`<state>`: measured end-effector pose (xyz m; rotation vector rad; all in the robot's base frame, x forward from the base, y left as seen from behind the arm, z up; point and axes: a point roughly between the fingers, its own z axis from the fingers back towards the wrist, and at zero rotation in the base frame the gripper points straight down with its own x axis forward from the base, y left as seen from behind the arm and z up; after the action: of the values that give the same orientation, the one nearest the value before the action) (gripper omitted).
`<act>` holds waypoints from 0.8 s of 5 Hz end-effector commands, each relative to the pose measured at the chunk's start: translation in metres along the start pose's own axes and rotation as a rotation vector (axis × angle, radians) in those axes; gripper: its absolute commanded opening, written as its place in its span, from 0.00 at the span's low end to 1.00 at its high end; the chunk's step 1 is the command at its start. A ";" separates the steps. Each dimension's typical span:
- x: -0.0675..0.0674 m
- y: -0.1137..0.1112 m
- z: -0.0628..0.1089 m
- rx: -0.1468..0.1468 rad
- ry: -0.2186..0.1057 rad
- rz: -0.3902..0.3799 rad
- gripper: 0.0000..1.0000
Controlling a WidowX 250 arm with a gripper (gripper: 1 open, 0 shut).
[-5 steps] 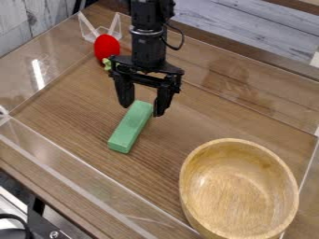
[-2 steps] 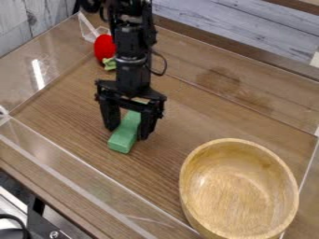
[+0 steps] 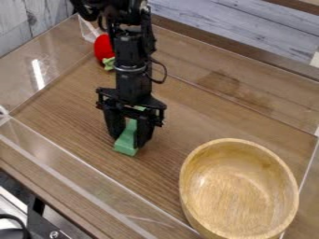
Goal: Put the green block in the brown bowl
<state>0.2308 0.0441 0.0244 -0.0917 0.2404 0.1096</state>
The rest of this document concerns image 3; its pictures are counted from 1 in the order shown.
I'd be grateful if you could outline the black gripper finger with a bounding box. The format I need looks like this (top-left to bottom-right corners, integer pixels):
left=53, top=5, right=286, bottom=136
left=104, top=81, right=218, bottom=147
left=103, top=108, right=126, bottom=139
left=138, top=118, right=155, bottom=148

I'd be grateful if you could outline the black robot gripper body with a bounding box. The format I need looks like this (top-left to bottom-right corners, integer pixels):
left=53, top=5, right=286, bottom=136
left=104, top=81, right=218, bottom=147
left=96, top=66, right=167, bottom=127

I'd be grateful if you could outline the green rectangular block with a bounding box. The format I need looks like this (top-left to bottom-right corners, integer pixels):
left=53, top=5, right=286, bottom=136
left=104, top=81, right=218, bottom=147
left=114, top=116, right=139, bottom=156

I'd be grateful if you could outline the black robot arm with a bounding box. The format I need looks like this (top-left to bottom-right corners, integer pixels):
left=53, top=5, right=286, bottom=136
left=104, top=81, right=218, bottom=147
left=69, top=0, right=167, bottom=148

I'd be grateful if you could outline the brown wooden bowl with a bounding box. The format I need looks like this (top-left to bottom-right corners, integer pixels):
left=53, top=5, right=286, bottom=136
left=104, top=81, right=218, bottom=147
left=179, top=138, right=299, bottom=239

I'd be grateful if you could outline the red toy strawberry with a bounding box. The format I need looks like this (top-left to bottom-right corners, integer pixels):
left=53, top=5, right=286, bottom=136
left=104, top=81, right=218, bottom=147
left=93, top=34, right=115, bottom=71

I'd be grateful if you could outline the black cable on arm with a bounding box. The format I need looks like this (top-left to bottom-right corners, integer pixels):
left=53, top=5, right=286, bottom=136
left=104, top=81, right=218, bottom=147
left=144, top=57, right=170, bottom=85

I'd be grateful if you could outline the clear acrylic tray enclosure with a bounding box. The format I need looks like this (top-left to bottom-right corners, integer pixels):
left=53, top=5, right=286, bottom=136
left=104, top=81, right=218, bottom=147
left=0, top=18, right=319, bottom=239

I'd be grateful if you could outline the black metal table frame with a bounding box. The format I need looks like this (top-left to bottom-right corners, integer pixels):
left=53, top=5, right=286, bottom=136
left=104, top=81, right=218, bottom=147
left=27, top=196, right=72, bottom=239

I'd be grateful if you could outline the black cable lower left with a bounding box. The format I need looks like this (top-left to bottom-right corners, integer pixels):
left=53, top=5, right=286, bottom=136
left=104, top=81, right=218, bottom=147
left=0, top=214, right=29, bottom=239

